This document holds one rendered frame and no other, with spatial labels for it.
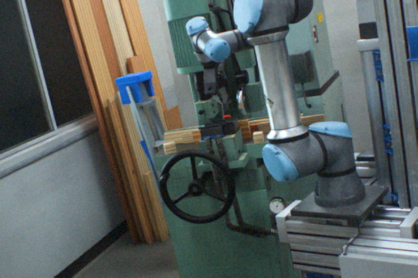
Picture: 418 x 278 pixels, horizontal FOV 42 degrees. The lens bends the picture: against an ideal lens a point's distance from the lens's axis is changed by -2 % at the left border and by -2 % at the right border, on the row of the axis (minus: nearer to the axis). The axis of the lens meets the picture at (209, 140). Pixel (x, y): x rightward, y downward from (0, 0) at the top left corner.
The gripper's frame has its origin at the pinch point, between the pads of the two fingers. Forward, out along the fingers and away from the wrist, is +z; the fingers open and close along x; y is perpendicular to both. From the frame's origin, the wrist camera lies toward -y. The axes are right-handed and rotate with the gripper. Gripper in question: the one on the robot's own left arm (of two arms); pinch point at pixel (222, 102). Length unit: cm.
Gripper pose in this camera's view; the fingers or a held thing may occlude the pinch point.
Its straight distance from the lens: 210.4
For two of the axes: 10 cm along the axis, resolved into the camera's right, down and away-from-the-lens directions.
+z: 2.8, 6.9, 6.6
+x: -9.5, 1.3, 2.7
